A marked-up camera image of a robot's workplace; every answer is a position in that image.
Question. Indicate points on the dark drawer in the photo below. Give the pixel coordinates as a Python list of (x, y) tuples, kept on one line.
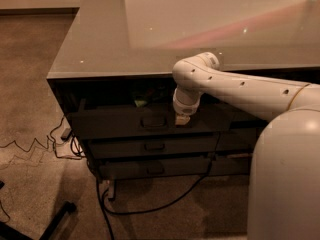
[(232, 164), (103, 149), (157, 119), (154, 168), (238, 140)]

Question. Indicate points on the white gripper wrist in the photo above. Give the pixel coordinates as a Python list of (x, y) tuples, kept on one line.
[(185, 109)]

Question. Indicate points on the green snack bag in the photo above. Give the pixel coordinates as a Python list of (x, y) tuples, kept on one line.
[(143, 97)]

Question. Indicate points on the grey cabinet with glossy top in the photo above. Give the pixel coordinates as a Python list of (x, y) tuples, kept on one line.
[(117, 46)]

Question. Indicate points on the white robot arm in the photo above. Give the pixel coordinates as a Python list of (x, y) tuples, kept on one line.
[(284, 185)]

